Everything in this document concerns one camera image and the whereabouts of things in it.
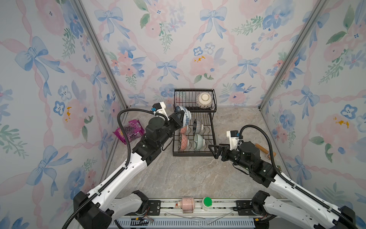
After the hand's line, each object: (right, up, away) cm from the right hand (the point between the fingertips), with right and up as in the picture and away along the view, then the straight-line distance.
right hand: (214, 146), depth 72 cm
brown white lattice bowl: (-3, +26, +17) cm, 31 cm away
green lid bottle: (-4, -26, -5) cm, 27 cm away
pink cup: (-14, -27, -5) cm, 31 cm away
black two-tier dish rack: (-13, +32, +46) cm, 58 cm away
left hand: (-15, +17, -7) cm, 24 cm away
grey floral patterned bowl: (-16, 0, +15) cm, 22 cm away
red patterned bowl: (-16, +7, +23) cm, 29 cm away
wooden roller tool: (+38, -7, +22) cm, 45 cm away
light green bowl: (-6, 0, +16) cm, 18 cm away
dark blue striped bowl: (-7, +9, +23) cm, 26 cm away
